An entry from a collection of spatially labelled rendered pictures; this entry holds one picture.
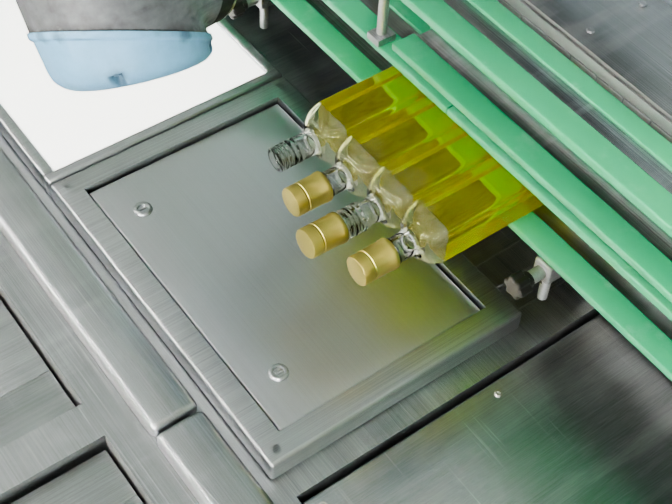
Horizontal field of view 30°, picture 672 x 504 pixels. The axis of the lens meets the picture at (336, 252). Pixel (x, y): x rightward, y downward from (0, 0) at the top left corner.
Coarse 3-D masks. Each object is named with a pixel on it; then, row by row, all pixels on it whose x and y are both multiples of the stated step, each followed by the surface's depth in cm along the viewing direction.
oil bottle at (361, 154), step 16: (400, 112) 138; (416, 112) 138; (432, 112) 138; (368, 128) 136; (384, 128) 136; (400, 128) 136; (416, 128) 137; (432, 128) 137; (448, 128) 137; (352, 144) 135; (368, 144) 135; (384, 144) 135; (400, 144) 135; (416, 144) 135; (336, 160) 136; (352, 160) 134; (368, 160) 133; (384, 160) 134; (352, 176) 134; (368, 176) 134; (352, 192) 136
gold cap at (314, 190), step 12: (300, 180) 133; (312, 180) 133; (324, 180) 133; (288, 192) 132; (300, 192) 132; (312, 192) 132; (324, 192) 133; (288, 204) 133; (300, 204) 131; (312, 204) 132
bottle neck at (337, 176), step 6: (330, 168) 135; (336, 168) 134; (342, 168) 134; (324, 174) 134; (330, 174) 134; (336, 174) 134; (342, 174) 134; (330, 180) 133; (336, 180) 134; (342, 180) 134; (348, 180) 134; (336, 186) 134; (342, 186) 134; (348, 186) 135; (336, 192) 134
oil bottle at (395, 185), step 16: (432, 144) 135; (448, 144) 135; (464, 144) 135; (400, 160) 133; (416, 160) 133; (432, 160) 133; (448, 160) 133; (464, 160) 133; (480, 160) 134; (384, 176) 132; (400, 176) 132; (416, 176) 132; (432, 176) 132; (448, 176) 132; (368, 192) 133; (384, 192) 131; (400, 192) 130; (416, 192) 131; (384, 208) 131; (400, 208) 131; (384, 224) 133
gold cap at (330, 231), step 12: (324, 216) 130; (336, 216) 129; (300, 228) 128; (312, 228) 128; (324, 228) 128; (336, 228) 129; (300, 240) 129; (312, 240) 127; (324, 240) 128; (336, 240) 129; (312, 252) 128; (324, 252) 129
